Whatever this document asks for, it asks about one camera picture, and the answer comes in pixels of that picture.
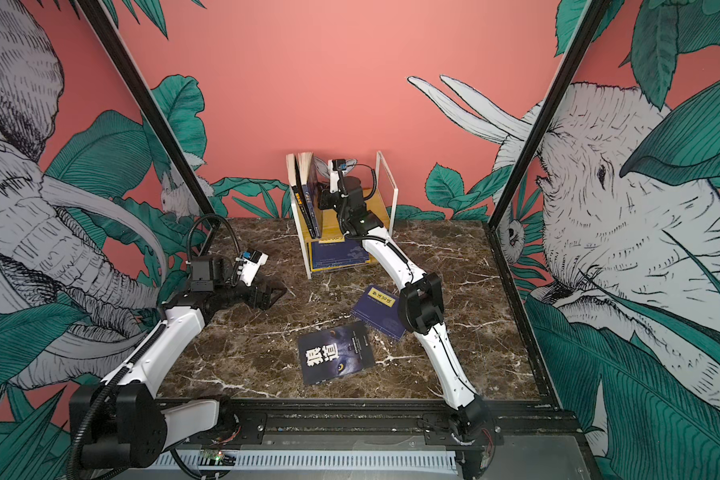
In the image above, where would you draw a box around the dark book with portrait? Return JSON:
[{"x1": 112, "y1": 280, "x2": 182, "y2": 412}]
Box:
[{"x1": 298, "y1": 152, "x2": 330, "y2": 239}]

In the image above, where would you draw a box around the dark blue book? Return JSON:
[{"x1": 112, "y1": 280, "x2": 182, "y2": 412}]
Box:
[
  {"x1": 350, "y1": 285, "x2": 406, "y2": 341},
  {"x1": 310, "y1": 236, "x2": 370, "y2": 270}
]

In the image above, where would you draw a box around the black book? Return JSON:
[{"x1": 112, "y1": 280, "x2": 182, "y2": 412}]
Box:
[
  {"x1": 285, "y1": 153, "x2": 316, "y2": 239},
  {"x1": 298, "y1": 321, "x2": 375, "y2": 385}
]

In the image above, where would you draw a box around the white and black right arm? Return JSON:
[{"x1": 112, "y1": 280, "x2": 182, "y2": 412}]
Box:
[{"x1": 320, "y1": 172, "x2": 499, "y2": 445}]

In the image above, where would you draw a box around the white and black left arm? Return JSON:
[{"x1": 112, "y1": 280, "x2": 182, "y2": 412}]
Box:
[{"x1": 66, "y1": 250, "x2": 286, "y2": 479}]

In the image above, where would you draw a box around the black book standing on shelf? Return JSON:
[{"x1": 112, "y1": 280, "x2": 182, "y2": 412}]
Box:
[{"x1": 285, "y1": 153, "x2": 316, "y2": 239}]

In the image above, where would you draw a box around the wooden shelf with white frame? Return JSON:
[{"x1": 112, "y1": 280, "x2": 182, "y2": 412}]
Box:
[{"x1": 285, "y1": 152, "x2": 398, "y2": 278}]

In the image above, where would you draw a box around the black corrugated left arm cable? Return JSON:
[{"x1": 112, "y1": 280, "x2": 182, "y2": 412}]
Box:
[{"x1": 185, "y1": 213, "x2": 242, "y2": 262}]

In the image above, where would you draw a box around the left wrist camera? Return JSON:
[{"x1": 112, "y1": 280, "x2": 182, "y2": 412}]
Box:
[{"x1": 236, "y1": 249, "x2": 269, "y2": 287}]

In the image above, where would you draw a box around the white slotted cable duct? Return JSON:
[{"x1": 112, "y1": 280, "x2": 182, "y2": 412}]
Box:
[{"x1": 180, "y1": 450, "x2": 459, "y2": 474}]

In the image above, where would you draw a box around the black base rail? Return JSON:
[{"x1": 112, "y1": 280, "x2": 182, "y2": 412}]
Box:
[{"x1": 176, "y1": 397, "x2": 585, "y2": 449}]

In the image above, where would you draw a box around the black left frame post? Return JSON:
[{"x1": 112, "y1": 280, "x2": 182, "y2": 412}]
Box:
[{"x1": 77, "y1": 0, "x2": 215, "y2": 214}]

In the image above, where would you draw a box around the black frame post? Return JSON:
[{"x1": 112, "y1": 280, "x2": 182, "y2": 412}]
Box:
[
  {"x1": 488, "y1": 0, "x2": 611, "y2": 233},
  {"x1": 77, "y1": 0, "x2": 215, "y2": 214}
]

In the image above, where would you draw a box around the black right frame post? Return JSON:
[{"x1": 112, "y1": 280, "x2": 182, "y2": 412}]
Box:
[{"x1": 488, "y1": 0, "x2": 611, "y2": 233}]

